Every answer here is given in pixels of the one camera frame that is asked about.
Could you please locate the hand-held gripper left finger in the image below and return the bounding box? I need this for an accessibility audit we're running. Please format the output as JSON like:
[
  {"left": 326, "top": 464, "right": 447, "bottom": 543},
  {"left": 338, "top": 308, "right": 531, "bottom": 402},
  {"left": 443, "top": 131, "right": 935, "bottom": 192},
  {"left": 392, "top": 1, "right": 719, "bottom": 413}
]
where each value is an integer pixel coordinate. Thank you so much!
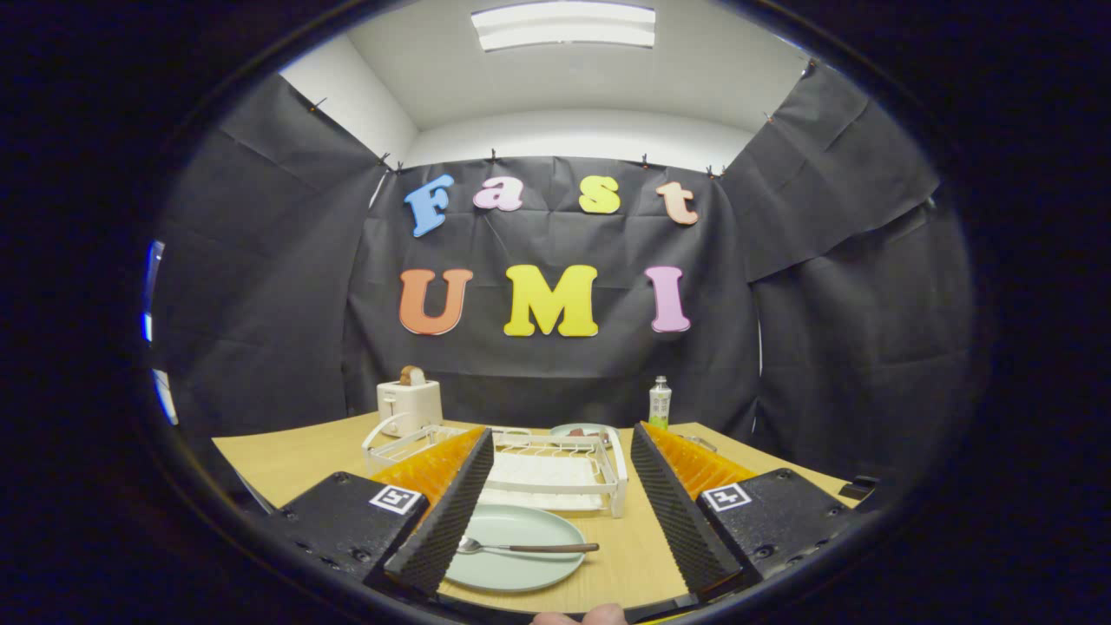
[{"left": 265, "top": 425, "right": 496, "bottom": 600}]

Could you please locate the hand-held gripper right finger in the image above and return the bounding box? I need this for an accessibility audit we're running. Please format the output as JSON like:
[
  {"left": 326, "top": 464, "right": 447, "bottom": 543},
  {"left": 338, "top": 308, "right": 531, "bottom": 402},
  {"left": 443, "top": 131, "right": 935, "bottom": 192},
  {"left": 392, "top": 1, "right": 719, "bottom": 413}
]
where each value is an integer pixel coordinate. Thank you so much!
[{"left": 629, "top": 421, "right": 856, "bottom": 602}]

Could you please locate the white wire dish rack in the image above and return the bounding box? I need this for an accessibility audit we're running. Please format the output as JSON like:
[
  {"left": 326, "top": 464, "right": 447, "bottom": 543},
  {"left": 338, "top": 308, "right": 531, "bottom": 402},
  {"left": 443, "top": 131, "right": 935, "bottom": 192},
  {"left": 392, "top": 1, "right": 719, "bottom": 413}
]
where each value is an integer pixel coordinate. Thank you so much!
[{"left": 362, "top": 423, "right": 629, "bottom": 519}]

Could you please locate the wooden handled metal spoon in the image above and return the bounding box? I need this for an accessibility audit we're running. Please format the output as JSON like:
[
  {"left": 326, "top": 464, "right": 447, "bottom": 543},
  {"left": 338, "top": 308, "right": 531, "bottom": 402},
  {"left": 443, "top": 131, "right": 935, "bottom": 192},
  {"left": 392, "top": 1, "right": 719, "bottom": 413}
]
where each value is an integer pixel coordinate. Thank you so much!
[{"left": 457, "top": 536, "right": 601, "bottom": 556}]

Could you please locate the green tea bottle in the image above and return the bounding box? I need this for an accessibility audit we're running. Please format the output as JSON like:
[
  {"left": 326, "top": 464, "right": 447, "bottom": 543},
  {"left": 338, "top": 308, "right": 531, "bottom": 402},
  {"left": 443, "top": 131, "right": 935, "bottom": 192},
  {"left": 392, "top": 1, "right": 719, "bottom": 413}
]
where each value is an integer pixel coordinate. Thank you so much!
[{"left": 648, "top": 375, "right": 673, "bottom": 431}]

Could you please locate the white toaster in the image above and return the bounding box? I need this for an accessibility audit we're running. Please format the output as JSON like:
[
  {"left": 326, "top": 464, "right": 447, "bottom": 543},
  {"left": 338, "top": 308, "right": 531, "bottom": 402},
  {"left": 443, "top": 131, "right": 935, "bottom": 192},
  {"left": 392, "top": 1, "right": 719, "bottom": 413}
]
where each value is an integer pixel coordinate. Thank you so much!
[{"left": 377, "top": 380, "right": 444, "bottom": 438}]

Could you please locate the black backdrop cloth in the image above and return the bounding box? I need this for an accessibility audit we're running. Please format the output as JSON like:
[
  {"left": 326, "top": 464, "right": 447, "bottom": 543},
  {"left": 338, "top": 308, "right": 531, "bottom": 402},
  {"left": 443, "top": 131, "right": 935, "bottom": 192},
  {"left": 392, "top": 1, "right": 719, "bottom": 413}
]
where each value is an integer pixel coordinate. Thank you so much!
[{"left": 152, "top": 56, "right": 977, "bottom": 504}]

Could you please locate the ceiling light panel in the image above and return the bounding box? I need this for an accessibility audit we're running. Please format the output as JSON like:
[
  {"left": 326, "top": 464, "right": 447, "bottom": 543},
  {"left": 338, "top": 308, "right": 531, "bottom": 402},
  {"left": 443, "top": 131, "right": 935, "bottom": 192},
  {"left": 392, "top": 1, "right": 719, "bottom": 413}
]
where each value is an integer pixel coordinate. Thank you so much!
[{"left": 471, "top": 2, "right": 657, "bottom": 53}]

